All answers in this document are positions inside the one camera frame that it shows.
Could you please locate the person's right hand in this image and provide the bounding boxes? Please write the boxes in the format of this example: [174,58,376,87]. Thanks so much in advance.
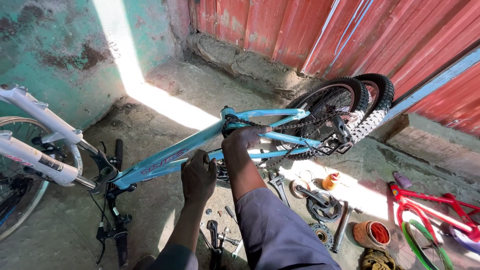
[221,125,273,151]

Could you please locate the person's left hand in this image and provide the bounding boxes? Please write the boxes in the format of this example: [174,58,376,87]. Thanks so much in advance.
[181,149,218,206]

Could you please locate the light blue bicycle frame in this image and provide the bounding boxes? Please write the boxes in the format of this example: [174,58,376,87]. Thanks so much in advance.
[110,106,324,190]

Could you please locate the steel adjustable wrench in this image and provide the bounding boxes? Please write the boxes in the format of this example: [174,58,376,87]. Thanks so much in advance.
[268,170,291,209]

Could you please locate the knobby rear bicycle wheel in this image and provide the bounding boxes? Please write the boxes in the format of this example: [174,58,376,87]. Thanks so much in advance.
[275,77,370,162]

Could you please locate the black rear derailleur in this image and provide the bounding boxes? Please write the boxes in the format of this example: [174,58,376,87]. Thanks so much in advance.
[310,116,354,157]

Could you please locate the orange oil bottle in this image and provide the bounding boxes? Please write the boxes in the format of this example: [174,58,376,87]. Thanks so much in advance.
[322,172,341,191]

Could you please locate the silver socket spanner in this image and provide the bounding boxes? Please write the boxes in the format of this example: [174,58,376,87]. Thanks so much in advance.
[217,227,244,259]

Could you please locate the black pliers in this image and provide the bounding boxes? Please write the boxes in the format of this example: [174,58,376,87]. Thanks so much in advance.
[206,220,223,270]

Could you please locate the freewheel sprocket cluster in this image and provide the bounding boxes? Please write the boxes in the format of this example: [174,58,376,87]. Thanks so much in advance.
[310,223,334,251]

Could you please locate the spare knobby bicycle wheel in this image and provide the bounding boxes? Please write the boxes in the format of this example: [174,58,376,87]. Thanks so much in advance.
[350,73,395,145]

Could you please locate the steel hammer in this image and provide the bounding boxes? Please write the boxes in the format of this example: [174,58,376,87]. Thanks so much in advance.
[331,200,364,254]

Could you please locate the orange tub with red contents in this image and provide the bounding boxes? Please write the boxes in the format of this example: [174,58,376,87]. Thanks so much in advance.
[352,220,391,250]

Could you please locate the dirty olive rag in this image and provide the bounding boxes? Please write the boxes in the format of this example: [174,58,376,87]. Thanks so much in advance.
[361,248,397,270]

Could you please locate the person's shoe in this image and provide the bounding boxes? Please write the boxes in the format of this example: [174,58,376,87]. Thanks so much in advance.
[132,255,156,270]

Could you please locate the green-rimmed bicycle wheel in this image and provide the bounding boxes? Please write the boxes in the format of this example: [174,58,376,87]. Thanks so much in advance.
[386,219,455,270]

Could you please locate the white suspension fork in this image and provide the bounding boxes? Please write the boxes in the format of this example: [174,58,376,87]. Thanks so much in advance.
[0,83,118,194]

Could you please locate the silver-rimmed front bicycle wheel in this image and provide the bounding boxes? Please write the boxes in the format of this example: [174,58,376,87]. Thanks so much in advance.
[0,116,84,243]

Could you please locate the bicycle chain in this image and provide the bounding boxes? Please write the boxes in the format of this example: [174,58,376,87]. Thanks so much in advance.
[222,110,352,170]

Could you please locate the thin metal ring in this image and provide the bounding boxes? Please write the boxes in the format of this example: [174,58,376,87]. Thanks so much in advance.
[298,169,316,184]

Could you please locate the black-handled screwdriver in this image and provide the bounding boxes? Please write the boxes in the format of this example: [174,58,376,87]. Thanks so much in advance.
[224,205,238,225]

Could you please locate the black crankset with chainring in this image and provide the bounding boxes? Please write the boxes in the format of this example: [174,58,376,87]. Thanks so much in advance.
[295,185,344,224]

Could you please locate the black bicycle handlebar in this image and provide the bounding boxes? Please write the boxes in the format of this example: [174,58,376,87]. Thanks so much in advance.
[94,139,133,269]

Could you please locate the red child bicycle frame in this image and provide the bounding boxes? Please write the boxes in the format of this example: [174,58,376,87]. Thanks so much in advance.
[388,181,480,242]

